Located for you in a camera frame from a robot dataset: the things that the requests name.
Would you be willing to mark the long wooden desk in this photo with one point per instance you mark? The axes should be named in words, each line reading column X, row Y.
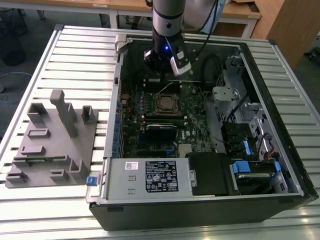
column 240, row 13

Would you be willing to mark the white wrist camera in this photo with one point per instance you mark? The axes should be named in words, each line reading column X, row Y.
column 180, row 67

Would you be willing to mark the black disk bay block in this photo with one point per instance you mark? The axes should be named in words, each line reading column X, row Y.
column 235, row 135

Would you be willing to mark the silver chipset heatsink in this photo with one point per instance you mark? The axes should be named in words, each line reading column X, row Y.
column 185, row 148

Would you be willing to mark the grey case latch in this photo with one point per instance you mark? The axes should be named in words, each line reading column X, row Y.
column 120, row 43

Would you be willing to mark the black office chair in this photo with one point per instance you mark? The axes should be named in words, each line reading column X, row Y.
column 12, row 50

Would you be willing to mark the black chair base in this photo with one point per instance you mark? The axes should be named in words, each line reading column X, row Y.
column 315, row 53

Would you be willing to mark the short wooden desk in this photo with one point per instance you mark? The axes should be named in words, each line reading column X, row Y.
column 62, row 3

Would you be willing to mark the blue drive clip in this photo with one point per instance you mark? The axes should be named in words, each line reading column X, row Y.
column 246, row 147

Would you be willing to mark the silver power supply unit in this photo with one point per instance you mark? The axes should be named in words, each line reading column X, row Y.
column 120, row 180

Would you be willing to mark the black open PC case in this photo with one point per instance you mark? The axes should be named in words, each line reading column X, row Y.
column 175, row 215

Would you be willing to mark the metal drive cage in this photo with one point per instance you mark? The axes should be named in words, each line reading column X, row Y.
column 225, row 93

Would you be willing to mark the green motherboard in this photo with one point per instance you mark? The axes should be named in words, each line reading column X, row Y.
column 197, row 125

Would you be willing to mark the blue disk carrier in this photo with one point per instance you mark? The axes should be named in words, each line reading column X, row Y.
column 241, row 167

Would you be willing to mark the black graphics card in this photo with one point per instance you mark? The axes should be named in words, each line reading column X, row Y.
column 161, row 133

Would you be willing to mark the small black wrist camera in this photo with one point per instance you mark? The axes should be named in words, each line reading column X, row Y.
column 148, row 55

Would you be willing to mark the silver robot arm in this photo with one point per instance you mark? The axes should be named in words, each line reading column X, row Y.
column 167, row 12

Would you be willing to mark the grey parts rack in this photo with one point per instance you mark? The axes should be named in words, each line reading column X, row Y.
column 57, row 150

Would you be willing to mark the wooden cabinet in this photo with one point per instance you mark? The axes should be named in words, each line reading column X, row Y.
column 295, row 25

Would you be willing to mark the silver hard disk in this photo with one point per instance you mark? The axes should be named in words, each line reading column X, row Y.
column 252, row 175

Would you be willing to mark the silver CPU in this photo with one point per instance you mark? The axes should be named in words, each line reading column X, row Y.
column 166, row 101

